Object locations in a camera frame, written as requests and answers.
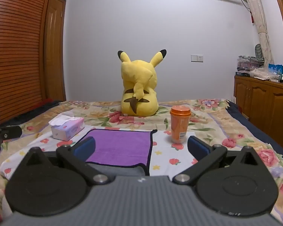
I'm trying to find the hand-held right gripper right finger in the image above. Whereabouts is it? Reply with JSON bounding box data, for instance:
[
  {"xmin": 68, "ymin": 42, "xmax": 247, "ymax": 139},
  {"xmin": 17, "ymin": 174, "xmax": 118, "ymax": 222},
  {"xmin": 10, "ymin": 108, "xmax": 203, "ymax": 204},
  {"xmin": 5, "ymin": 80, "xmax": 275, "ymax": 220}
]
[{"xmin": 172, "ymin": 136, "xmax": 262, "ymax": 185}]

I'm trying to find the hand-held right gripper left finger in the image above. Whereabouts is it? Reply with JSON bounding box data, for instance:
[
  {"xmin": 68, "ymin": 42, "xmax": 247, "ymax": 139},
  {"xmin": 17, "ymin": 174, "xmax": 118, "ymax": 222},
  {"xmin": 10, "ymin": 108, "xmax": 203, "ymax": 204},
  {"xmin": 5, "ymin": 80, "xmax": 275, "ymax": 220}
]
[{"xmin": 21, "ymin": 136, "xmax": 110, "ymax": 186}]

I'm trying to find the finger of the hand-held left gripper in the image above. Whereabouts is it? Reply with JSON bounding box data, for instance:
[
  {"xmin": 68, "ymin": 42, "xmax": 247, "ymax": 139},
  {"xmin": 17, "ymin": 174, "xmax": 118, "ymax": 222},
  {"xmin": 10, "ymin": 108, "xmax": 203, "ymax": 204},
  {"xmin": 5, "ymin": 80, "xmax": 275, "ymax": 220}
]
[{"xmin": 0, "ymin": 125, "xmax": 23, "ymax": 152}]

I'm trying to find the purple towel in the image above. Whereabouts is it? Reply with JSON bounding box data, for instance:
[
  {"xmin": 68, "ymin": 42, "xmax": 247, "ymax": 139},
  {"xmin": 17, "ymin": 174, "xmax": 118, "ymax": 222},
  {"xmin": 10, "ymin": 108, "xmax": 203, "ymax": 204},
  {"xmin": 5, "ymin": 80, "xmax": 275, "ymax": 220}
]
[{"xmin": 78, "ymin": 128, "xmax": 158, "ymax": 176}]

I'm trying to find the tissue box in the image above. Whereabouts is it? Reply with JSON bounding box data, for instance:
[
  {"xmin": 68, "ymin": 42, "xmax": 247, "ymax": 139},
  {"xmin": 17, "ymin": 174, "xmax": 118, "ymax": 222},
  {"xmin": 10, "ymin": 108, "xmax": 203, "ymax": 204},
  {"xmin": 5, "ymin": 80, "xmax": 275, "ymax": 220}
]
[{"xmin": 48, "ymin": 112, "xmax": 85, "ymax": 142}]

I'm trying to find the orange cup with lid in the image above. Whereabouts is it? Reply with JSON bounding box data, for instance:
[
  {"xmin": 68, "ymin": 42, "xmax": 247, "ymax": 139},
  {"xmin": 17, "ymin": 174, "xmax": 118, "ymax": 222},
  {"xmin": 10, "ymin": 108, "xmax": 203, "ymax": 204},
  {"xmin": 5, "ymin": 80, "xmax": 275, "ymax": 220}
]
[{"xmin": 169, "ymin": 106, "xmax": 192, "ymax": 144}]

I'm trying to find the white strawberry print cloth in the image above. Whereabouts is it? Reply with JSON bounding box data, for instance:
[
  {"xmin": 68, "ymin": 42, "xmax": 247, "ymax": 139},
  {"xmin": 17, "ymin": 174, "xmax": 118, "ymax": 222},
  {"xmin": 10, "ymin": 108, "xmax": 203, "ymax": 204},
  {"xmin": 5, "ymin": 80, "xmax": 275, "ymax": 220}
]
[{"xmin": 0, "ymin": 122, "xmax": 217, "ymax": 179}]

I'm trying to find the floral bed sheet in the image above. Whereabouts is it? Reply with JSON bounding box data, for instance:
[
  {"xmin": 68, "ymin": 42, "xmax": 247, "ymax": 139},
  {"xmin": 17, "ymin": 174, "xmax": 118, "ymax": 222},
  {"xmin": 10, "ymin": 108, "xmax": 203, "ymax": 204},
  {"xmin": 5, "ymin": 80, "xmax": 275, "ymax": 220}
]
[{"xmin": 0, "ymin": 98, "xmax": 283, "ymax": 226}]

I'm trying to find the grey towel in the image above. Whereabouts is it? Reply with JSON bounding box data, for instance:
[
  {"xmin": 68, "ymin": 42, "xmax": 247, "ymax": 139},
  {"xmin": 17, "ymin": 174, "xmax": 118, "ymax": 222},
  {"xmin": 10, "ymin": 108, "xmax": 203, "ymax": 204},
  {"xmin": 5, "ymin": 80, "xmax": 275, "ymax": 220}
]
[{"xmin": 86, "ymin": 162, "xmax": 147, "ymax": 177}]

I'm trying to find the dark blue bedding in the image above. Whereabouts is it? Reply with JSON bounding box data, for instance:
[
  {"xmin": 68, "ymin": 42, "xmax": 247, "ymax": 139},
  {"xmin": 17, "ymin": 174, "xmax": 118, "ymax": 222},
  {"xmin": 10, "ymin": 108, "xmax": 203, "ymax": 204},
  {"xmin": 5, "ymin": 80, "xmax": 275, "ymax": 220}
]
[{"xmin": 226, "ymin": 99, "xmax": 283, "ymax": 158}]

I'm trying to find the yellow plush toy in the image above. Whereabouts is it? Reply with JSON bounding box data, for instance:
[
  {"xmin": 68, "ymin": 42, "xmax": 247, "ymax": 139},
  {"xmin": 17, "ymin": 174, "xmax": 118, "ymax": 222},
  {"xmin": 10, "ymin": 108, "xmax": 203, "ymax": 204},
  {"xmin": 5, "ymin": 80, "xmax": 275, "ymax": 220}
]
[{"xmin": 117, "ymin": 49, "xmax": 168, "ymax": 117}]

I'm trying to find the wooden cabinet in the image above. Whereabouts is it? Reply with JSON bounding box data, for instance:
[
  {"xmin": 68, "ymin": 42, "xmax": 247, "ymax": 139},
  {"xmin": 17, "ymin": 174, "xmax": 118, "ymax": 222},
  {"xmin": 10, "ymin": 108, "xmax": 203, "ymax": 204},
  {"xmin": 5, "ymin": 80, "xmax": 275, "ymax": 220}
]
[{"xmin": 233, "ymin": 75, "xmax": 283, "ymax": 150}]

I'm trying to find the wooden louvered wardrobe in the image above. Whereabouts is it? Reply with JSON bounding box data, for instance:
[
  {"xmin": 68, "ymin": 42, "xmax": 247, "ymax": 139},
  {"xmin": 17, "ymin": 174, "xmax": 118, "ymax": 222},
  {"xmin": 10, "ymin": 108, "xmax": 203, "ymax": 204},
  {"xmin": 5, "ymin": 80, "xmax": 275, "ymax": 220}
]
[{"xmin": 0, "ymin": 0, "xmax": 56, "ymax": 126}]

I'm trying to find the stack of newspapers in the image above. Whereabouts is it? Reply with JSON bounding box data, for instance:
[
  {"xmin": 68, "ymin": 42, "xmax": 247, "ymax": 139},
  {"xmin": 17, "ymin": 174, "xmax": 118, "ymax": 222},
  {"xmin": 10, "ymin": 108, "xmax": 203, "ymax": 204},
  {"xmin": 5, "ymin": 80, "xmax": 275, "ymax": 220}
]
[{"xmin": 235, "ymin": 55, "xmax": 265, "ymax": 77}]

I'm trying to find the wooden door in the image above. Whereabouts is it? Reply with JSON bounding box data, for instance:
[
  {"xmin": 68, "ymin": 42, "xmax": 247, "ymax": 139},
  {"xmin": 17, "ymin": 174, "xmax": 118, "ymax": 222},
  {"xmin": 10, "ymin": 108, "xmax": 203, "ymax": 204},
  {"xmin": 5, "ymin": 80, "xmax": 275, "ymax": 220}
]
[{"xmin": 43, "ymin": 0, "xmax": 67, "ymax": 102}]

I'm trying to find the beige plastic bag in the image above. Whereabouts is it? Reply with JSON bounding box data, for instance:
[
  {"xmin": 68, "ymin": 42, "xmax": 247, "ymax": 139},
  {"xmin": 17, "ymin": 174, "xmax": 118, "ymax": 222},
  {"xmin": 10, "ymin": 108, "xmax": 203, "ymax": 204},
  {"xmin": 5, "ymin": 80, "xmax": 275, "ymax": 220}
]
[{"xmin": 249, "ymin": 67, "xmax": 280, "ymax": 81}]

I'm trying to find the blue box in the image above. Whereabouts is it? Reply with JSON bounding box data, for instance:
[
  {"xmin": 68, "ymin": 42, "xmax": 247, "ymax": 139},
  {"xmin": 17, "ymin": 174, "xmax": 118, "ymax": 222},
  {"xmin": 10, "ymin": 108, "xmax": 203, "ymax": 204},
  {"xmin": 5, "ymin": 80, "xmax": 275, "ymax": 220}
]
[{"xmin": 268, "ymin": 63, "xmax": 283, "ymax": 76}]

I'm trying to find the grey mesh backrest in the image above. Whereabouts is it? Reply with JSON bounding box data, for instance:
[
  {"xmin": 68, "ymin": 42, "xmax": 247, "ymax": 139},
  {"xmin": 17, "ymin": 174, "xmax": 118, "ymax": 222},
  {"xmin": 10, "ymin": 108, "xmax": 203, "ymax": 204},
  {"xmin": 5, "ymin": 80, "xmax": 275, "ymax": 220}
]
[{"xmin": 254, "ymin": 43, "xmax": 264, "ymax": 58}]

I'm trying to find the beige curtain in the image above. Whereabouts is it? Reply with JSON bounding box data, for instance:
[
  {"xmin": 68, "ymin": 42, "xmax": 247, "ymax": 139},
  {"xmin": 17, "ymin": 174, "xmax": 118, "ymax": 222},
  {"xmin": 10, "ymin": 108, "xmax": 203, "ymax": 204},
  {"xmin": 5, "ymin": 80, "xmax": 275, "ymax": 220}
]
[{"xmin": 238, "ymin": 0, "xmax": 274, "ymax": 68}]

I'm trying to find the black cable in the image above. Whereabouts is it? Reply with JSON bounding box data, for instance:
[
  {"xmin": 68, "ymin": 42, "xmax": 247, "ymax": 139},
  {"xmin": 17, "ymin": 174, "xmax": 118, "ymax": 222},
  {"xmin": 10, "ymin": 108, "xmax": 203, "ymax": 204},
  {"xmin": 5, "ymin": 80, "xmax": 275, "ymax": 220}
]
[{"xmin": 240, "ymin": 0, "xmax": 252, "ymax": 13}]

